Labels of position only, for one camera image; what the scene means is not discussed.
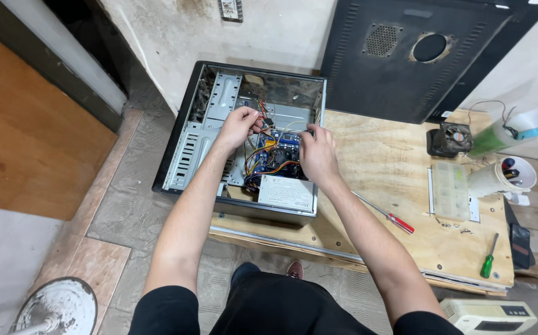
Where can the grey power supply unit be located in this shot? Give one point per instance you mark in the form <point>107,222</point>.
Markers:
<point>287,194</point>

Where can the black cooling fan heatsink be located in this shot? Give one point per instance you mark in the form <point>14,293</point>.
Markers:
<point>450,138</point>

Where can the person's left hand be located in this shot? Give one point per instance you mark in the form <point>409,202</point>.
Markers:
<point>235,128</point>

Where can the white cup with tools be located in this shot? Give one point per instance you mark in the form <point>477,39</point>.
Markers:
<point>503,177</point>

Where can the clear plastic organizer box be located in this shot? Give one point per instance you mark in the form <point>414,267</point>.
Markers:
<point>450,190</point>

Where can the open black computer case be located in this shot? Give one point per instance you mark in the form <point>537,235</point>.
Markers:
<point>245,139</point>

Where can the person's black trousers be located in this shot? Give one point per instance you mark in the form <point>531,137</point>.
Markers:
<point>292,305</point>

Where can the white appliance with display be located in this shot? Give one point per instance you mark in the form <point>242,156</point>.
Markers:
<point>487,316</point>

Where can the white fan base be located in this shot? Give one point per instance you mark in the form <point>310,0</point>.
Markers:
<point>57,307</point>

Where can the group of small screws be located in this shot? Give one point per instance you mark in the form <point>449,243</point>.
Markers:
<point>456,228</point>

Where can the black case side panel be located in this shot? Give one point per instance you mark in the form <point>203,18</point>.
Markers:
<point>417,56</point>

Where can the person's right fingers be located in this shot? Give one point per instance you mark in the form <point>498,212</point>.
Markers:
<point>309,132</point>

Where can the blue motherboard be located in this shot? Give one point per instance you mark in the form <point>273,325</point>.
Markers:
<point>282,149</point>

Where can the green plastic bottle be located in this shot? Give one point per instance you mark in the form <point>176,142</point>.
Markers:
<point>494,137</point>

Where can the person's right hand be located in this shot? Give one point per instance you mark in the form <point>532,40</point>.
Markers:
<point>317,156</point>

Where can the wall socket plate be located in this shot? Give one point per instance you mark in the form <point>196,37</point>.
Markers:
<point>230,9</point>

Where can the wooden board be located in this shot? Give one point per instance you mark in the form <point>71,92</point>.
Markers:
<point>389,200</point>

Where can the black pouch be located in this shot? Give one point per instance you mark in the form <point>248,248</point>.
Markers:
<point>520,244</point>

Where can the person's red shoe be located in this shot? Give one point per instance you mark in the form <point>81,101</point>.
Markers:
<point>295,269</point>

